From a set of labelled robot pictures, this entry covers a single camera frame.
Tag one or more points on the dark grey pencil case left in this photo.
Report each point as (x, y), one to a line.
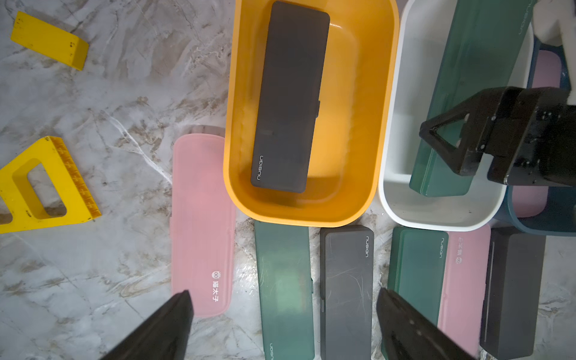
(346, 292)

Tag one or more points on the dark teal storage box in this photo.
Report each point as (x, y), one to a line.
(548, 211)

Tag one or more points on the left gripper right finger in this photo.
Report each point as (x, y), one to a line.
(407, 334)

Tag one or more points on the light green pencil case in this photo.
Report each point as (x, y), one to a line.
(285, 290)

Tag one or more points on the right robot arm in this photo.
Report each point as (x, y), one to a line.
(554, 24)

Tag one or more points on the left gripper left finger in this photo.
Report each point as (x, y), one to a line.
(164, 335)

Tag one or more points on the black pencil case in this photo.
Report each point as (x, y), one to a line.
(289, 101)

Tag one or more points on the yellow storage box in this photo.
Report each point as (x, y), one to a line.
(350, 129)

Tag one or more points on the small yellow block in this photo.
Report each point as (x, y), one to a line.
(49, 40)

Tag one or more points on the dark grey pencil case right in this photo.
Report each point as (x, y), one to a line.
(511, 301)

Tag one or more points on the yellow triangular block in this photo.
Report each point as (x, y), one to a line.
(42, 188)

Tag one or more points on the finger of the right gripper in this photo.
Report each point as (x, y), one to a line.
(462, 135)

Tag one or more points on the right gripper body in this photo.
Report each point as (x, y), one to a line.
(535, 142)

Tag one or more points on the dark grey pencil case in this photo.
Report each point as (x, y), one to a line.
(346, 292)
(511, 301)

